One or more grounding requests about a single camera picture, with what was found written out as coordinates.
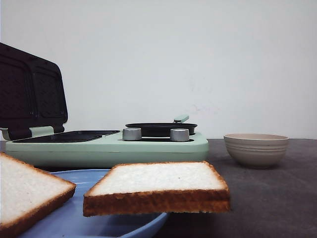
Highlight black frying pan green handle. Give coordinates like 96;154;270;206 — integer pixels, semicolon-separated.
125;114;198;137

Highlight mint green breakfast maker base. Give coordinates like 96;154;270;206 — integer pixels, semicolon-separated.
1;126;209;168

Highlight right silver control knob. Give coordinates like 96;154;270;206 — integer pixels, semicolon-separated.
170;128;190;142

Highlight toast bread slice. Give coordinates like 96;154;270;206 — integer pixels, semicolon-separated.
83;161;230;217
0;153;76;238

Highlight left silver control knob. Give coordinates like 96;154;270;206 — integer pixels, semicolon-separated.
122;128;142;141

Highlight silver control knob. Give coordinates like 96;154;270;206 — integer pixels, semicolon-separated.
170;128;190;142
122;128;142;141

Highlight blue plate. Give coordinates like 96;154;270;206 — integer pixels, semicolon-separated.
21;169;168;238

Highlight beige ribbed bowl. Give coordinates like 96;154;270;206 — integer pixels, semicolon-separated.
223;133;289;168

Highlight breakfast maker hinged lid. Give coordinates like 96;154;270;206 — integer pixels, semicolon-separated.
0;44;68;140

